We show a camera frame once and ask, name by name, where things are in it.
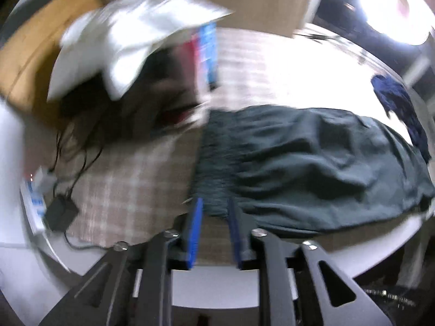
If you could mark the white power strip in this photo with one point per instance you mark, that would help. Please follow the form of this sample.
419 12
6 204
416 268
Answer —
34 205

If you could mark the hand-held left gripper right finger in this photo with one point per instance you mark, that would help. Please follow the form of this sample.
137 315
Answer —
235 234

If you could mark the dark green shorts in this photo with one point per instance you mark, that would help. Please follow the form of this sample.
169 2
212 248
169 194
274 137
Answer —
306 163

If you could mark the red folded cloth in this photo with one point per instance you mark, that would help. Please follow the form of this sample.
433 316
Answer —
174 117

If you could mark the white cloth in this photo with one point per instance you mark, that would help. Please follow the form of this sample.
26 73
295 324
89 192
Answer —
129 30

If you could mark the brown wooden board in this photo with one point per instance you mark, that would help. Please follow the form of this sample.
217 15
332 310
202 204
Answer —
30 57

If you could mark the navy cloth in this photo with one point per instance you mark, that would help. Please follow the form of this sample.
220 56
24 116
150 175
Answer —
397 102

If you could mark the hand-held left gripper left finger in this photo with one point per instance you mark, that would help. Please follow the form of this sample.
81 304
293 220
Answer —
195 234

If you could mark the dark clothes pile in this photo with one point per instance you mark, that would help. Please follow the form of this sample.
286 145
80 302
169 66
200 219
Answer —
136 108

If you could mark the blue folded cloth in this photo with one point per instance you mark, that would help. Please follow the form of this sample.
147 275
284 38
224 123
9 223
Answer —
208 54

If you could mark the plaid bed sheet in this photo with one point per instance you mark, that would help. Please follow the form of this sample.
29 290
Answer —
136 183

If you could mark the wooden headboard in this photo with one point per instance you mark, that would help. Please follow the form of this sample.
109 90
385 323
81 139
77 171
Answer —
265 0

